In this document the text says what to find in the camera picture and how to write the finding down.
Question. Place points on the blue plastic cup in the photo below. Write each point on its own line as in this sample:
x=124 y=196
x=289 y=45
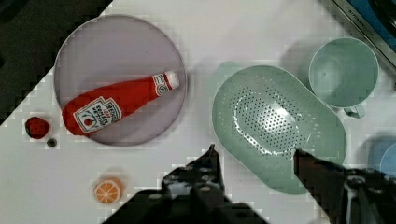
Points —
x=382 y=156

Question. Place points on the red plush ketchup bottle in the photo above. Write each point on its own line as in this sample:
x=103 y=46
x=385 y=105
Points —
x=94 y=110

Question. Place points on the grey round plate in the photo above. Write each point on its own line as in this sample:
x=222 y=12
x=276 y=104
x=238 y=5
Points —
x=116 y=48

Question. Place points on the green plastic strainer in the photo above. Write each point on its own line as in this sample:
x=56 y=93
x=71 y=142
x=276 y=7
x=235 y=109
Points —
x=262 y=114

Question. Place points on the toy strawberry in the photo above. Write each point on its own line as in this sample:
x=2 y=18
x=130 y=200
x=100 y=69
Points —
x=36 y=127

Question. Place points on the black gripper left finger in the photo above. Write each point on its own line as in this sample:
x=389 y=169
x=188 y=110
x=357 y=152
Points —
x=200 y=179

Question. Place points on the toy orange slice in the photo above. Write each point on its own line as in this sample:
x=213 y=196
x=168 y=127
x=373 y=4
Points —
x=108 y=190

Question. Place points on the black and blue box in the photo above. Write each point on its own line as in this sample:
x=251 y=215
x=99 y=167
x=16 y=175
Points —
x=376 y=21

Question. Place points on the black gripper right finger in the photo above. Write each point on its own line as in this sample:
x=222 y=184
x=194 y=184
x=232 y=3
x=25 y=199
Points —
x=347 y=196

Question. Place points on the green plastic cup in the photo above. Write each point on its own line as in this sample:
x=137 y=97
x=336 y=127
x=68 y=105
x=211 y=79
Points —
x=341 y=73

